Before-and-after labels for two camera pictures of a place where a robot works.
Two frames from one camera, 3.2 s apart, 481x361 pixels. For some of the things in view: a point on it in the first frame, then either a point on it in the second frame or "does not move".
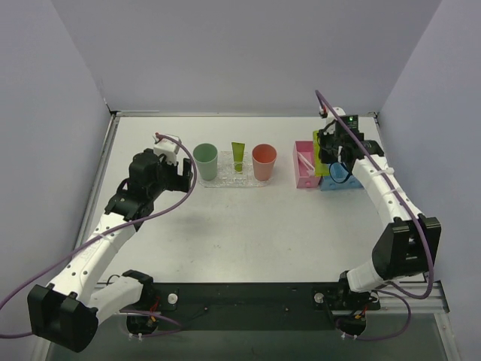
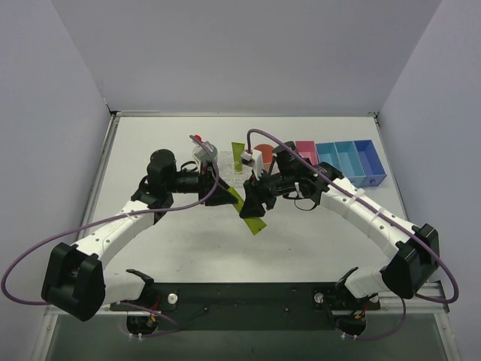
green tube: x=237 y=148 does not move
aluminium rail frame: x=436 y=301 does not move
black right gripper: x=336 y=149 to x=261 y=186
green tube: x=321 y=169 to x=255 y=224
